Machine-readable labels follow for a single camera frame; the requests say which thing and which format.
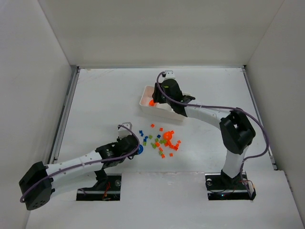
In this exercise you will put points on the white three-compartment tray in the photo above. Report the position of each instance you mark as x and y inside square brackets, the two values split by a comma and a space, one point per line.
[160, 110]

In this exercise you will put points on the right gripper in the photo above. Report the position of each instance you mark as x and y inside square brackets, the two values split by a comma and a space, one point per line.
[157, 96]

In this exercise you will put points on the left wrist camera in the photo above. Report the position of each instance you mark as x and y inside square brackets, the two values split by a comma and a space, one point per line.
[124, 129]

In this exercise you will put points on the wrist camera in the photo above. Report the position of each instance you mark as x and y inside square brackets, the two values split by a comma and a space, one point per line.
[168, 74]
[124, 129]

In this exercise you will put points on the left aluminium table rail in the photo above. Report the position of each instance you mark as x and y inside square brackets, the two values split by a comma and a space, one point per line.
[61, 126]

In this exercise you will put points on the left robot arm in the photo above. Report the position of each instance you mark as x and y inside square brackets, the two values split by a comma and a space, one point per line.
[43, 182]

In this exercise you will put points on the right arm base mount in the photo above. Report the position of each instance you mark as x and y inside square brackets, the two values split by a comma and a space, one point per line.
[220, 187]

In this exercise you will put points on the right aluminium table rail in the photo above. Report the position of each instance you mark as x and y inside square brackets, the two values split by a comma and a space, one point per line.
[271, 156]

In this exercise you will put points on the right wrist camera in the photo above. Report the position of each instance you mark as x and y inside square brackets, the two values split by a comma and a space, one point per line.
[168, 74]

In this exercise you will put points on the aluminium table rail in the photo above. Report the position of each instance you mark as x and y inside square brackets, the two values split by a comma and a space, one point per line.
[271, 156]
[61, 126]

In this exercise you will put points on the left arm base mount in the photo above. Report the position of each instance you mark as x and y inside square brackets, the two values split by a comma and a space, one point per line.
[109, 190]

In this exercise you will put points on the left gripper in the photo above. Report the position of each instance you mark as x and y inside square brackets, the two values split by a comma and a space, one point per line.
[133, 145]

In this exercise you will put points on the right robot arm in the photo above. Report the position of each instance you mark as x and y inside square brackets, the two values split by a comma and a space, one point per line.
[236, 130]

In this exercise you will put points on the orange round lego assembly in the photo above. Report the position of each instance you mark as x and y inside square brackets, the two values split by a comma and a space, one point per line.
[168, 135]

